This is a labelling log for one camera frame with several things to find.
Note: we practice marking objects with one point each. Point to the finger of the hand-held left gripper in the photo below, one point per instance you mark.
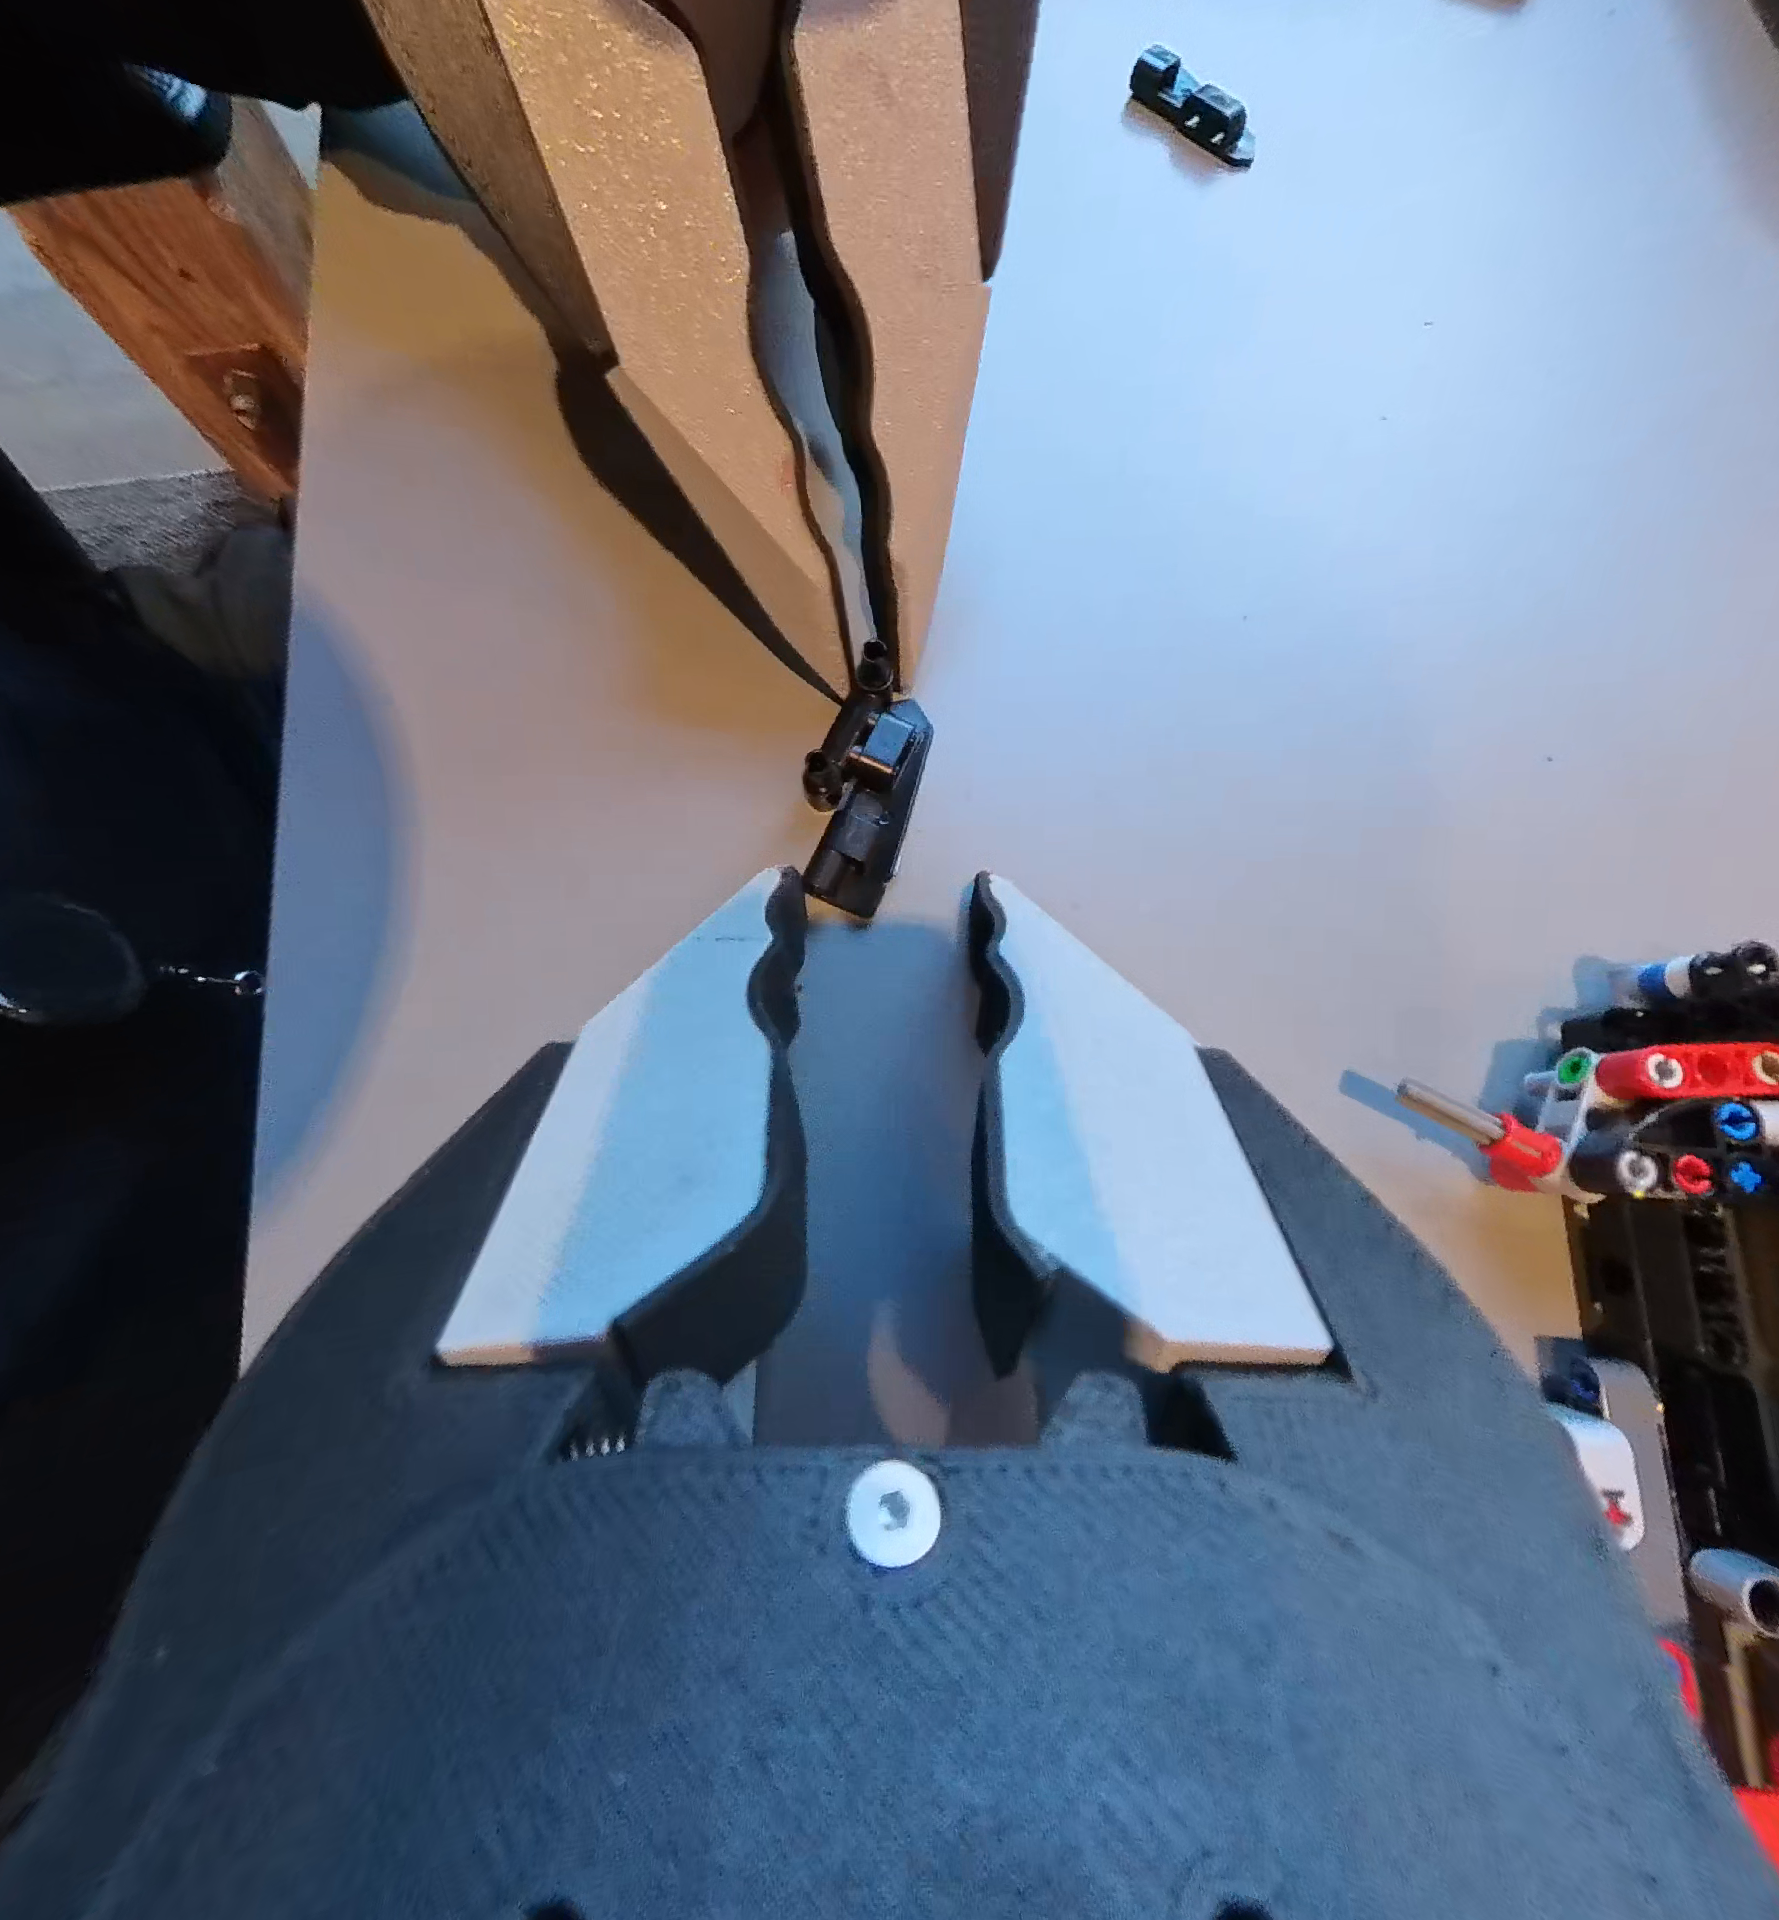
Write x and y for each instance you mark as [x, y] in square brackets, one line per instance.
[904, 224]
[648, 224]

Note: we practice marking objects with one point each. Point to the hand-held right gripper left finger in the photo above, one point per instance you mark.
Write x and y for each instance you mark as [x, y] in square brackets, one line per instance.
[634, 1184]

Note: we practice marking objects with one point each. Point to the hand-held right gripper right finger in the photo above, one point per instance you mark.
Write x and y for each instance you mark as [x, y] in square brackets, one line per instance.
[1145, 1184]

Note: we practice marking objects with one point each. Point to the black toy brick assembly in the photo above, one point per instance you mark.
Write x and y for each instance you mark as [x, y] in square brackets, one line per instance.
[868, 809]

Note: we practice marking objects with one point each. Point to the grey desk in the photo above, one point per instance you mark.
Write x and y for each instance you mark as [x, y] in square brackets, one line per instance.
[1279, 600]

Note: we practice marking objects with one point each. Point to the black toy brick panel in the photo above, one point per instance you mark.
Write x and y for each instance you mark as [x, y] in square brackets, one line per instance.
[1198, 113]

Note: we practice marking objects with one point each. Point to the person's grey shoe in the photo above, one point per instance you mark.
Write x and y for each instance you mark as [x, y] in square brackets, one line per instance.
[214, 600]

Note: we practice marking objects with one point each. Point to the toy brick car model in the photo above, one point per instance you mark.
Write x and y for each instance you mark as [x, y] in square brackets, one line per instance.
[1698, 1274]

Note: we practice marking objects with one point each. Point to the dark badge reel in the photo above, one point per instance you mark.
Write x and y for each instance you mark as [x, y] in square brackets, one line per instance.
[51, 962]

